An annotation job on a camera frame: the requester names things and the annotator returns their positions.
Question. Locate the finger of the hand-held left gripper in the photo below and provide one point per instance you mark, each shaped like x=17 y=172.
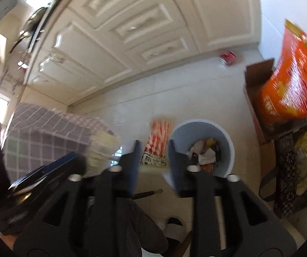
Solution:
x=51 y=171

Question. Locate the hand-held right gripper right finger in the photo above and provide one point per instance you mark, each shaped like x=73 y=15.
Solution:
x=172 y=166

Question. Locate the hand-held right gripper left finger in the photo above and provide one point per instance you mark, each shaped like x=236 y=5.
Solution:
x=133 y=171

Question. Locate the red white striped packet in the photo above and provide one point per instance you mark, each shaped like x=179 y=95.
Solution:
x=157 y=139

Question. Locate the pale yellow wrapper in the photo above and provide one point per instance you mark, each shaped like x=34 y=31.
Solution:
x=102 y=152

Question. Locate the grey-blue trash bin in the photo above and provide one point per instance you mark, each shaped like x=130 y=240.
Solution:
x=223 y=139

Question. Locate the wooden stick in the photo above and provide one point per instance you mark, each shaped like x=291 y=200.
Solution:
x=148 y=194

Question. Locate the white slipper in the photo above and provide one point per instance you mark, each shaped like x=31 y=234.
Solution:
x=173 y=226

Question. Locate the person's dark trousers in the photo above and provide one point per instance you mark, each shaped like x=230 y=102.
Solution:
x=137 y=233

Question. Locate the cardboard box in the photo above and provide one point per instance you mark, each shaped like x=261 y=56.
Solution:
x=252 y=91

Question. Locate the black patterned bag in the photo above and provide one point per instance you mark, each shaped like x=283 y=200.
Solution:
x=287 y=171

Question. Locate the red drink can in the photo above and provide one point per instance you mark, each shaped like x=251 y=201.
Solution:
x=228 y=58

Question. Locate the cream kitchen cabinets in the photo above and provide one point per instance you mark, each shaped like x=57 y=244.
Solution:
x=142 y=32

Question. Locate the large orange bag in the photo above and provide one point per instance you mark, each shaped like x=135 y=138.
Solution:
x=292 y=85

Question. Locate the steel wok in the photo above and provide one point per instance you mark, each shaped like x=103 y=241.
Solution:
x=33 y=24

